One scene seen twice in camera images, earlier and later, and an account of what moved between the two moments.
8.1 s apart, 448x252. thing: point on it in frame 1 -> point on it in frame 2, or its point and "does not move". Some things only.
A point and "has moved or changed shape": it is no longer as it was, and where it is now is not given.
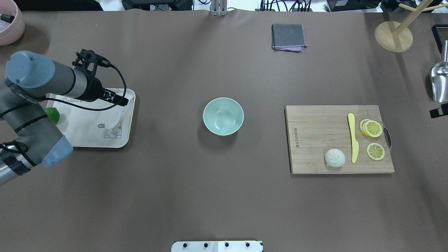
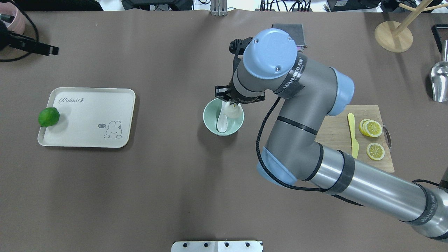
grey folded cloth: x=288 y=37 does not move
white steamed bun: x=334 y=158 has moved or changed shape
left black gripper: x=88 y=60 -> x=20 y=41
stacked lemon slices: x=371 y=128 does not move
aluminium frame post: x=218 y=8 does not move
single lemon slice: x=375 y=151 does not move
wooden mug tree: x=394 y=37 does not move
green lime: x=53 y=113 does not move
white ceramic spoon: x=114 y=120 -> x=222 y=123
